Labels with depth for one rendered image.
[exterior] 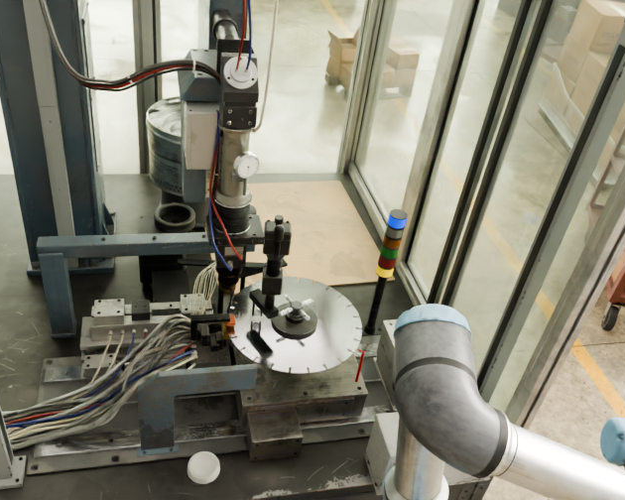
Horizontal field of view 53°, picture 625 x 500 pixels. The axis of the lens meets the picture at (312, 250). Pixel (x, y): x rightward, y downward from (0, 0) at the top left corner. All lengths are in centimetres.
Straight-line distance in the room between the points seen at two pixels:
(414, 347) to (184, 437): 76
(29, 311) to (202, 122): 87
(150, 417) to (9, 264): 81
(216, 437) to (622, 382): 213
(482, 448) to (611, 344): 254
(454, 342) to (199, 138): 63
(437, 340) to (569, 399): 211
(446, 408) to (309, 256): 126
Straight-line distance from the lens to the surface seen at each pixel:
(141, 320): 165
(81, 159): 180
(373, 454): 149
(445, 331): 93
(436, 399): 86
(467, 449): 87
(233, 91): 113
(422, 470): 114
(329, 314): 156
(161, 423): 145
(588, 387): 310
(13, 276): 201
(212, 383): 136
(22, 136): 178
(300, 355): 145
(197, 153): 126
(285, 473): 150
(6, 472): 151
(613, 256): 124
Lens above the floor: 200
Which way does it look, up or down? 37 degrees down
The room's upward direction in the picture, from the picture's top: 9 degrees clockwise
